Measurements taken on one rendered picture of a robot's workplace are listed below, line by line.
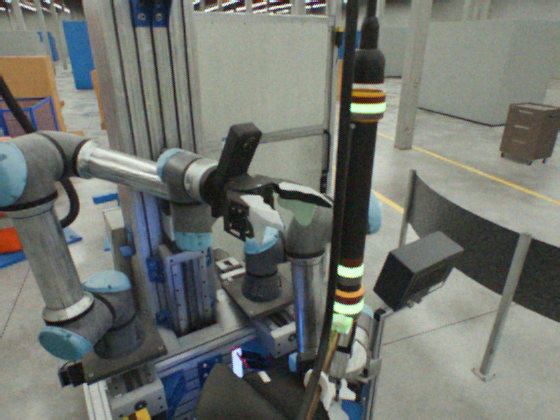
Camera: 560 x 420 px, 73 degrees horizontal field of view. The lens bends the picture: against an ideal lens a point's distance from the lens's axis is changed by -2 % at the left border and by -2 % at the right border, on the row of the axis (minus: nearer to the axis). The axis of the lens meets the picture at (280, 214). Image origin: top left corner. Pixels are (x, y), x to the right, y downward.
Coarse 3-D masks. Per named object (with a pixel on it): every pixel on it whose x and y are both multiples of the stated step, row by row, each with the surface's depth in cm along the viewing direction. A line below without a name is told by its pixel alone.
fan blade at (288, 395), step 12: (276, 372) 87; (288, 372) 89; (264, 384) 82; (276, 384) 83; (288, 384) 84; (300, 384) 85; (264, 396) 79; (276, 396) 79; (288, 396) 80; (300, 396) 81; (276, 408) 76; (288, 408) 77; (324, 408) 79
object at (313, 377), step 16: (352, 0) 28; (368, 0) 35; (352, 16) 28; (368, 16) 36; (352, 32) 29; (352, 48) 29; (352, 64) 30; (352, 80) 30; (336, 176) 34; (336, 192) 34; (336, 208) 35; (336, 224) 36; (336, 240) 36; (336, 256) 37; (336, 272) 38; (336, 288) 38; (320, 352) 39; (320, 368) 38; (304, 384) 39; (320, 384) 38; (304, 400) 35; (304, 416) 34
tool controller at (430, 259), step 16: (416, 240) 127; (432, 240) 128; (448, 240) 130; (400, 256) 119; (416, 256) 121; (432, 256) 122; (448, 256) 123; (384, 272) 125; (400, 272) 119; (416, 272) 115; (432, 272) 121; (448, 272) 131; (384, 288) 127; (400, 288) 120; (416, 288) 122; (432, 288) 131; (400, 304) 124
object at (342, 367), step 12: (348, 324) 46; (348, 336) 46; (348, 348) 47; (360, 348) 54; (336, 360) 50; (348, 360) 50; (360, 360) 52; (336, 372) 51; (348, 372) 51; (360, 372) 52
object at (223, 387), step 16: (224, 368) 58; (208, 384) 53; (224, 384) 55; (240, 384) 57; (208, 400) 51; (224, 400) 53; (240, 400) 55; (256, 400) 56; (208, 416) 50; (224, 416) 51; (240, 416) 53; (256, 416) 54; (272, 416) 56
